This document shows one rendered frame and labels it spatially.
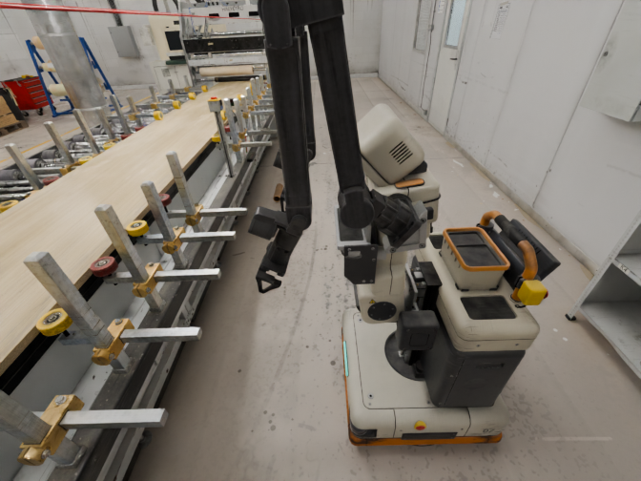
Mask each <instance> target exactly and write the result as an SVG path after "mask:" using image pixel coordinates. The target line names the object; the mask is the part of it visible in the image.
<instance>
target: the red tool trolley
mask: <svg viewBox="0 0 641 481"><path fill-rule="evenodd" d="M0 82H1V83H2V85H3V87H4V88H8V87H9V88H10V89H11V92H12V93H13V94H14V95H15V96H16V97H14V98H15V100H16V103H17V105H18V107H19V109H20V111H22V114H23V116H29V114H28V113H27V112H26V111H25V110H36V111H37V113H38V114H39V115H43V113H42V111H43V109H42V107H45V106H48V105H50V104H49V102H48V99H47V97H46V95H45V92H44V89H43V87H42V84H41V82H40V79H39V76H34V77H29V78H22V77H18V78H14V79H9V80H4V81H0Z"/></svg>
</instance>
